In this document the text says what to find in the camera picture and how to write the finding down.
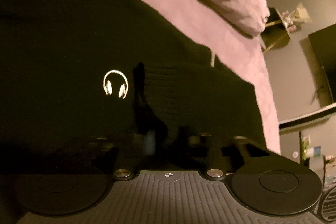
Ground black sweater with headphone logo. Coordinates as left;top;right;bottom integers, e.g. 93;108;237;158
1;0;266;172

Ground white tv shelf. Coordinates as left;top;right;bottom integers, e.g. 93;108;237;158
279;103;336;131

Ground purple bed sheet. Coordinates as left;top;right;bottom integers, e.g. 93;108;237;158
141;0;280;152

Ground black television screen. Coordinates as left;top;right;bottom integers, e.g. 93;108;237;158
309;24;336;103

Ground wrapped bouquet on table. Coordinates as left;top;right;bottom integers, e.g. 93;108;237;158
280;2;312;28

